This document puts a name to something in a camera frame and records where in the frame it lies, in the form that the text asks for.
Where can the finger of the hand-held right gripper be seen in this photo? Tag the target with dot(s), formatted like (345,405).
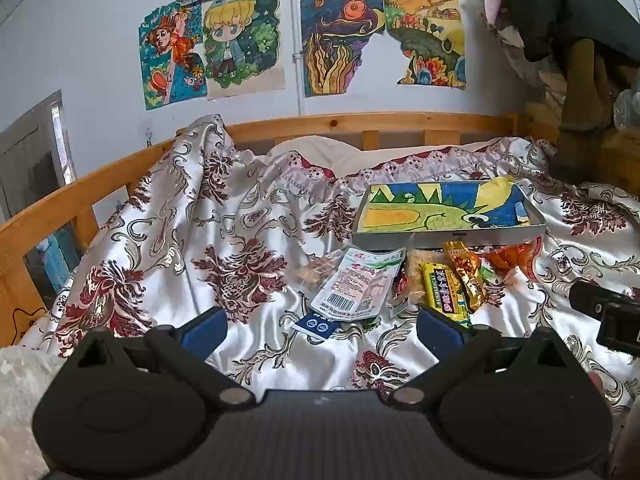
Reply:
(590,297)

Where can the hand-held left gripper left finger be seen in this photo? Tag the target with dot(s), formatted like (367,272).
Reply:
(205,332)

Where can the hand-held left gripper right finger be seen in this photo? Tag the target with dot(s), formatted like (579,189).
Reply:
(437,332)

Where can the yellow snack packet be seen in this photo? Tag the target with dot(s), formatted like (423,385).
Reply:
(445,292)

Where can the gold snack packet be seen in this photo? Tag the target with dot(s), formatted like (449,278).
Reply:
(465,270)

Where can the orange jelly packet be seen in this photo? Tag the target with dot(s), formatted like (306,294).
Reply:
(505,260)

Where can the white green snack packet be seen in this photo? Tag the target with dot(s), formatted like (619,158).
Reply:
(355,285)

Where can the blue snack packet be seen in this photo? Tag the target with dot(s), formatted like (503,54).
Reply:
(315,324)

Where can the grey tray with drawing lining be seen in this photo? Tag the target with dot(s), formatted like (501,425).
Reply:
(440,210)

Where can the clear peanut snack packet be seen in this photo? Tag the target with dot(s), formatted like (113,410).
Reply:
(315,272)

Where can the floral satin blanket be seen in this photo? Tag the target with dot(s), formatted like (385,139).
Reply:
(225,210)

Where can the clear plastic bag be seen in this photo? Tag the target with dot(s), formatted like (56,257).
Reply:
(627,110)

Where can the white fluffy cloth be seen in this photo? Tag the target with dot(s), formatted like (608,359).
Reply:
(20,400)

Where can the white pillow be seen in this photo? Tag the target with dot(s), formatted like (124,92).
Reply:
(320,150)

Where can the pile of clothes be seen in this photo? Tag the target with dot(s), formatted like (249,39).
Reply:
(510,40)

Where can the dark jacket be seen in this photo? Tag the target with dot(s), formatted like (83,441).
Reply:
(550,0)

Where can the white wall pipe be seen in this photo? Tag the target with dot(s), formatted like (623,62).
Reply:
(295,75)

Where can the red-haired girl wall poster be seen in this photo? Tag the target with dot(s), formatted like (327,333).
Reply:
(170,60)

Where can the blond child wall poster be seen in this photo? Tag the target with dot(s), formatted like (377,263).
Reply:
(235,40)

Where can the torn landscape wall poster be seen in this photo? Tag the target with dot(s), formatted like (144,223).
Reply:
(425,25)

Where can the swirly seaweed wall poster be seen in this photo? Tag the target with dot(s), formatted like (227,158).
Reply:
(335,35)

